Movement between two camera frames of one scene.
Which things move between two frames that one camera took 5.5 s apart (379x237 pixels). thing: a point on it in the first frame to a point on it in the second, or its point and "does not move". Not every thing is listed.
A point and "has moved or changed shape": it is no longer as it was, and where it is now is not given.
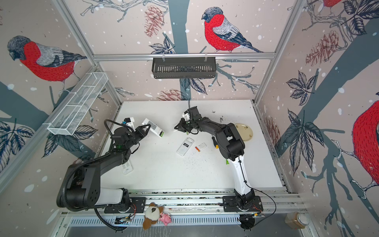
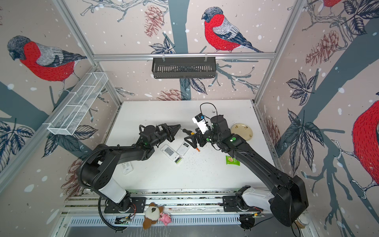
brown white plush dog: (152, 214) does not move
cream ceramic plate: (245, 131) does not move
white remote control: (154, 128) has moved or changed shape
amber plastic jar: (297, 220) does not move
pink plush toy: (166, 218) does not move
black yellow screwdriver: (215, 143) has moved or changed shape
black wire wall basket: (183, 67) does not move
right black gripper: (182, 126) to (200, 136)
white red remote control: (185, 146) does not move
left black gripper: (142, 136) to (165, 128)
